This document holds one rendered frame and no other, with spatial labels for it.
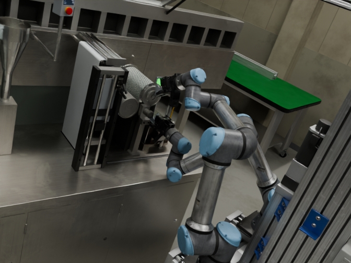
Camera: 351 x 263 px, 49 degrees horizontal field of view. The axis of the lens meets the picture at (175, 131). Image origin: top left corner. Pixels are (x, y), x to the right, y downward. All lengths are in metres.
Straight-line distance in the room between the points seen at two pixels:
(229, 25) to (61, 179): 1.55
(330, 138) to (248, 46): 4.28
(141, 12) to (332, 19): 3.38
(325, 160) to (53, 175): 1.20
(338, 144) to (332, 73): 3.76
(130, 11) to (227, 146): 1.09
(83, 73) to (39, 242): 0.84
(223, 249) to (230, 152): 0.42
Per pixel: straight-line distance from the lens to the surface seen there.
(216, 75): 2.86
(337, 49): 5.24
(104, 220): 2.09
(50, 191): 1.81
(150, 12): 2.31
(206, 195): 1.52
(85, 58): 1.98
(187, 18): 2.48
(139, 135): 2.15
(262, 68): 5.01
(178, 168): 1.91
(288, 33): 5.22
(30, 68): 2.12
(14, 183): 1.84
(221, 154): 1.45
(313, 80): 5.33
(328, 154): 1.53
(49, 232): 1.96
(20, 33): 1.72
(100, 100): 1.80
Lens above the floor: 2.02
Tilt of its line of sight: 25 degrees down
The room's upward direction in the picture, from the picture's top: 19 degrees clockwise
